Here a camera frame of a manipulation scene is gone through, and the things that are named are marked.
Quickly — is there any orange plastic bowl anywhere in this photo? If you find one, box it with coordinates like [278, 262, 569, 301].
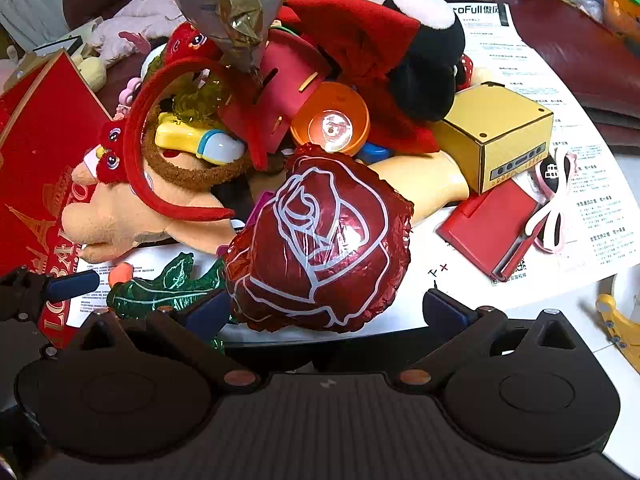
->
[289, 82, 371, 156]

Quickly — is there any beige plush toy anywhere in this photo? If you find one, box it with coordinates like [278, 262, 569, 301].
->
[60, 127, 239, 264]

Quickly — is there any gold foil balloon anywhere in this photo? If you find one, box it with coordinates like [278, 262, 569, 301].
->
[170, 72, 231, 124]

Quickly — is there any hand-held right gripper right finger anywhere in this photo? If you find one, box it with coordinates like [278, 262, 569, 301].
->
[394, 287, 592, 394]

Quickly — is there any white printed paper sheet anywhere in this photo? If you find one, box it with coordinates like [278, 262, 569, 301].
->
[66, 245, 227, 329]
[400, 2, 640, 312]

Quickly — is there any black white mouse plush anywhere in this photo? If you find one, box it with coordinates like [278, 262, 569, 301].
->
[277, 0, 476, 157]

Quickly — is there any red plush lion headband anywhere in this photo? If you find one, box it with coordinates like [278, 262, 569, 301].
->
[92, 22, 272, 224]

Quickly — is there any yellow green plastic toy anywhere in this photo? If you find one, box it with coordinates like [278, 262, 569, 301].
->
[579, 0, 640, 42]

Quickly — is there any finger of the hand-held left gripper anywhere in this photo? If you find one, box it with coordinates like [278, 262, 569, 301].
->
[0, 266, 102, 324]

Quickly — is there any blue plastic toy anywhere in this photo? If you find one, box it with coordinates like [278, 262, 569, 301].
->
[357, 142, 394, 164]

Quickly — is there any dark red leather sofa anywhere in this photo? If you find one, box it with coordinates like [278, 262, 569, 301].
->
[62, 0, 640, 149]

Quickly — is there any yellow toy phone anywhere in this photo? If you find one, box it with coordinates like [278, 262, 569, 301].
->
[154, 112, 246, 166]

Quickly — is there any red pink toy box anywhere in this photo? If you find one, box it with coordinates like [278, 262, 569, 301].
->
[217, 30, 334, 171]

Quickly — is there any yellow cardboard box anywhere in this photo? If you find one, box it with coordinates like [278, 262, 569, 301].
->
[432, 82, 555, 195]

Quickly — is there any small red box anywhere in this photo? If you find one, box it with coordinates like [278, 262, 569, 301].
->
[435, 177, 549, 282]

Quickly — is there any brown fuzzy ring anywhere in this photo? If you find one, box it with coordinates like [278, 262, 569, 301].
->
[142, 105, 257, 192]

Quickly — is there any orange carrot toy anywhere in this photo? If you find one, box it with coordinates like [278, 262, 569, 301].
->
[107, 262, 135, 289]

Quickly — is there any red rose foil balloon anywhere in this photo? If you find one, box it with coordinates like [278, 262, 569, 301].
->
[106, 142, 416, 352]

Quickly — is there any pink garment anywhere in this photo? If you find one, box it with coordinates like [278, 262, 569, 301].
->
[90, 0, 187, 69]

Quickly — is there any red cardboard box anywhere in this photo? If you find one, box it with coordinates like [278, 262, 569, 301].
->
[0, 50, 119, 350]

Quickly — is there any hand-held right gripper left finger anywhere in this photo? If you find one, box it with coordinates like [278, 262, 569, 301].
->
[67, 289, 262, 394]

